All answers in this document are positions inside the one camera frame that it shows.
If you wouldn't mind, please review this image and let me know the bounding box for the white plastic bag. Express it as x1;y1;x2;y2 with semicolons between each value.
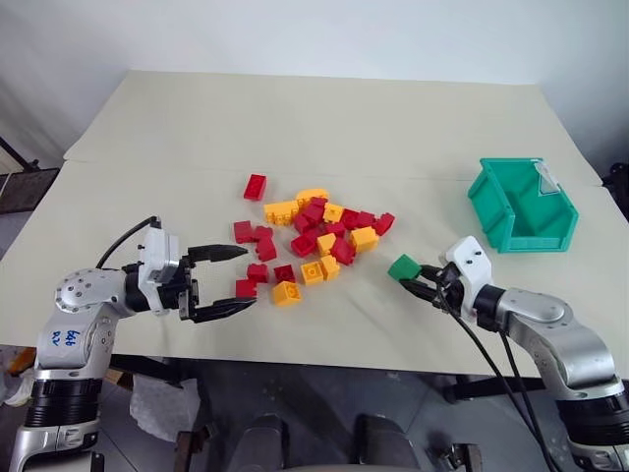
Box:
129;374;200;443

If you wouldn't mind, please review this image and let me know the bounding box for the teal plastic bin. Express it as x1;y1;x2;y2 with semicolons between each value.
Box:
466;156;581;255

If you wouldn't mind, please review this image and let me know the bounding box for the black table frame bar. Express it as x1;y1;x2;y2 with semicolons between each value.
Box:
440;375;547;403
106;353;200;387

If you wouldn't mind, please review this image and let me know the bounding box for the clear label holder on bin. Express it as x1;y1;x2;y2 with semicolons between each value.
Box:
532;163;562;197

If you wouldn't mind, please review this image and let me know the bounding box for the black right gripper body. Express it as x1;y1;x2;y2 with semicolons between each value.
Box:
433;262;467;315

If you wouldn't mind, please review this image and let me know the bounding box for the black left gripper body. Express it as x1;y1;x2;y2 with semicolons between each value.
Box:
156;252;201;322

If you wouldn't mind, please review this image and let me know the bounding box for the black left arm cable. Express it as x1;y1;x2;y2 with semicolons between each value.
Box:
94;213;164;270

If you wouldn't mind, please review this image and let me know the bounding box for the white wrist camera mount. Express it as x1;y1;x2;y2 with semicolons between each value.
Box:
437;235;494;325
137;227;184;317

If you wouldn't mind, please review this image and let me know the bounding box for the green toy block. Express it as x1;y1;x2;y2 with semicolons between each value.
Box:
386;253;423;283

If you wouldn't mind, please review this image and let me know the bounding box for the long yellow toy block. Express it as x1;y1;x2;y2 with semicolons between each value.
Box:
262;200;300;228

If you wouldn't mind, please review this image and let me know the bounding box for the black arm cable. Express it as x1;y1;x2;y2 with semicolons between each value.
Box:
495;328;566;472
94;213;164;270
439;294;559;472

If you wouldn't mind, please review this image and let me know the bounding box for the brown cardboard box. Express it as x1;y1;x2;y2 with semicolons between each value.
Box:
104;367;135;390

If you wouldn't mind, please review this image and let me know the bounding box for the dark rounded shape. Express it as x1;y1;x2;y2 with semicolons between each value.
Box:
352;414;421;472
234;412;292;472

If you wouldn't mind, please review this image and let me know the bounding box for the dark equipment beside table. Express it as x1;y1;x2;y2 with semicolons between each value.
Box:
600;160;629;220

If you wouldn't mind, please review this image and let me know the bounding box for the white and orange clutter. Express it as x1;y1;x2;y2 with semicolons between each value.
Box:
0;345;36;408

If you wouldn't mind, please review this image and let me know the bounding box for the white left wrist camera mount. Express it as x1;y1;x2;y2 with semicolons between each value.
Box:
137;227;184;317

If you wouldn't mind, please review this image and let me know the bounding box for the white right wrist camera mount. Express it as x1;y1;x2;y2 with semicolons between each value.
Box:
437;235;494;325

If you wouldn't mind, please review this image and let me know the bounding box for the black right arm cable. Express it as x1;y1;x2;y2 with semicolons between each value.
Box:
495;328;566;472
439;294;559;472

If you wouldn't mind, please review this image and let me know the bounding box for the black mesh panel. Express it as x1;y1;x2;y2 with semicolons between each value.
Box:
0;166;61;214

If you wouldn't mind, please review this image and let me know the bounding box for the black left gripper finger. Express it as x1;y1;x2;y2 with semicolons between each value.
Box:
190;295;258;325
188;243;250;269

